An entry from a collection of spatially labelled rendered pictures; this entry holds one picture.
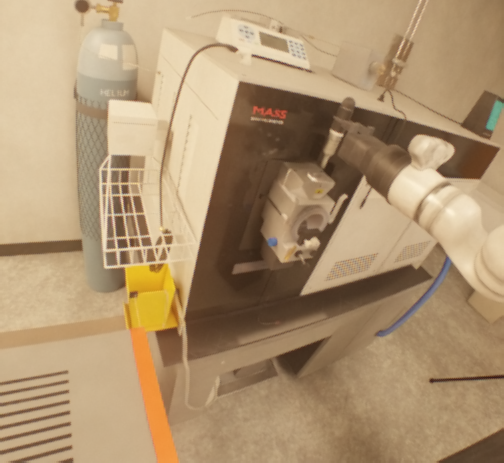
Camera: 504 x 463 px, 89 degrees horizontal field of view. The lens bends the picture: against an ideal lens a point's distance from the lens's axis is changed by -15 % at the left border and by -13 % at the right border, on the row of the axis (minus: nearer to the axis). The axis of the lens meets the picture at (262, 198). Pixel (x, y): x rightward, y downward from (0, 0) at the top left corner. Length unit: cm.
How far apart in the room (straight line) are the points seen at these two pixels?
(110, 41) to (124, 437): 114
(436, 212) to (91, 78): 115
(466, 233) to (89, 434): 48
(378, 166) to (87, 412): 48
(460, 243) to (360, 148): 19
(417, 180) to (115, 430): 46
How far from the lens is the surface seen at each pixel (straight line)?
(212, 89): 57
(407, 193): 41
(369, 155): 46
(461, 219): 39
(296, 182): 56
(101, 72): 122
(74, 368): 43
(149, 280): 84
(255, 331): 96
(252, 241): 70
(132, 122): 78
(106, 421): 40
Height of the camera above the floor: 152
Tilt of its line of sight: 30 degrees down
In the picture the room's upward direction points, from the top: 19 degrees clockwise
